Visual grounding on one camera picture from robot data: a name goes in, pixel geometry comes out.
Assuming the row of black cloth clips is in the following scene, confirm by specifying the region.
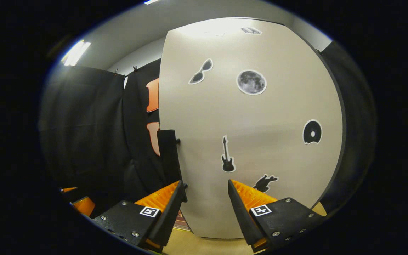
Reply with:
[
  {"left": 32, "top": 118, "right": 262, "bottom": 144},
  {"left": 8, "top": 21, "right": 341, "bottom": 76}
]
[{"left": 114, "top": 66, "right": 138, "bottom": 75}]

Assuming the stack of books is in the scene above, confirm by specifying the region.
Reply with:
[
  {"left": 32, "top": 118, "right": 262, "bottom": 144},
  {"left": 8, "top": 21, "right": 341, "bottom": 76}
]
[{"left": 174, "top": 211, "right": 192, "bottom": 231}]

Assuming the black backdrop cloth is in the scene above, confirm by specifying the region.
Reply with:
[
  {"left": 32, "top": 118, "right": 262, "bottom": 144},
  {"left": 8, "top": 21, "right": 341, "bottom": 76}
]
[{"left": 38, "top": 41, "right": 378, "bottom": 220}]

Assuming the beige cabinet door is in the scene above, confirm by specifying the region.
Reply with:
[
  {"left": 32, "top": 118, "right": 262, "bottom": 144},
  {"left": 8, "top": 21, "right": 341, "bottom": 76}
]
[{"left": 159, "top": 17, "right": 344, "bottom": 239}]

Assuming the black cabinet door handle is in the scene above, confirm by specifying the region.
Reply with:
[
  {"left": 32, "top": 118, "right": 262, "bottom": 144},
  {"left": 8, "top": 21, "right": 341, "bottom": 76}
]
[{"left": 157, "top": 129, "right": 188, "bottom": 203}]

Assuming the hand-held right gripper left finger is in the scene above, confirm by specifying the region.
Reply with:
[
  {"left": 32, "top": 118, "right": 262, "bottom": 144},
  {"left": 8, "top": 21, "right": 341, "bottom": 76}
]
[{"left": 91, "top": 180, "right": 186, "bottom": 253}]

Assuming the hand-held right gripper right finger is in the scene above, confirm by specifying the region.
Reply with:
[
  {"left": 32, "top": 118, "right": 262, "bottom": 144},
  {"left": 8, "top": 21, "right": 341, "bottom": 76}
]
[{"left": 227, "top": 179, "right": 327, "bottom": 253}]

